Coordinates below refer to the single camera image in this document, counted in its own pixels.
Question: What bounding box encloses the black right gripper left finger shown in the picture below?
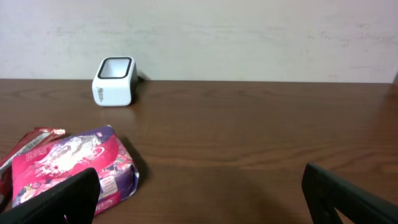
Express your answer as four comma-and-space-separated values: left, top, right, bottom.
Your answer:
1, 168, 100, 224

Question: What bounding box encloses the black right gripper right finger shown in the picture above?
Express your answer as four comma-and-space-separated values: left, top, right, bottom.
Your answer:
302, 163, 397, 223

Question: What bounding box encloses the pink purple pad package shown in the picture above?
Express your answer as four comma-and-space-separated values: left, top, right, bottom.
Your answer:
12, 125, 139, 214

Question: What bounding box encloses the orange red snack bar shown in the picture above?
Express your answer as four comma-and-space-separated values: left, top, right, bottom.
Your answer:
1, 127, 66, 212

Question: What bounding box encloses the white barcode scanner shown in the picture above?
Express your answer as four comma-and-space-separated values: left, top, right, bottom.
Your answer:
91, 56, 138, 107

